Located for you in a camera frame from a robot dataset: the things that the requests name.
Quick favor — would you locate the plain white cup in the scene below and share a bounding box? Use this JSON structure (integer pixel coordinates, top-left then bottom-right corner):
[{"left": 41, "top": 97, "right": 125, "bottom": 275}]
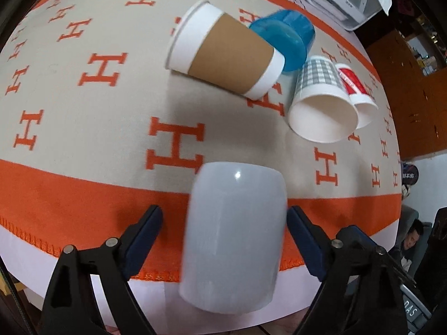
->
[{"left": 179, "top": 162, "right": 287, "bottom": 315}]

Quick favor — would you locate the grey checked paper cup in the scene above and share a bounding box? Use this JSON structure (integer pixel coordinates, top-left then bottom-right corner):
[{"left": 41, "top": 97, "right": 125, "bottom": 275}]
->
[{"left": 287, "top": 55, "right": 358, "bottom": 144}]

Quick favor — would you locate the red white paper cup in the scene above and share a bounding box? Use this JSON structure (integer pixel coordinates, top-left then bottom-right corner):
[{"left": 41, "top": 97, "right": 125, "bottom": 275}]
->
[{"left": 335, "top": 63, "right": 379, "bottom": 129}]

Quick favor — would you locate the blue translucent plastic cup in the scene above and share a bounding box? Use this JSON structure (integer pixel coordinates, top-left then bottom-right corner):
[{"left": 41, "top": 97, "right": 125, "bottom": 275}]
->
[{"left": 249, "top": 10, "right": 315, "bottom": 73}]

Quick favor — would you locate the brown sleeve paper cup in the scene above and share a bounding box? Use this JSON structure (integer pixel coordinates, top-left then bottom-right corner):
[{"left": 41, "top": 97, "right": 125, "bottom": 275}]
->
[{"left": 165, "top": 0, "right": 285, "bottom": 101}]

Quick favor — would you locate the orange beige H blanket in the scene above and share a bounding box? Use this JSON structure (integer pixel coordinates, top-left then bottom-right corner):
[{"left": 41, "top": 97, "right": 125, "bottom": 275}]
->
[{"left": 0, "top": 0, "right": 403, "bottom": 283}]

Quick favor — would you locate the wooden shelf with items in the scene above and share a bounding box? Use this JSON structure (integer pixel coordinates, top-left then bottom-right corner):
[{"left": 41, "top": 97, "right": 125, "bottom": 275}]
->
[{"left": 405, "top": 15, "right": 446, "bottom": 76}]

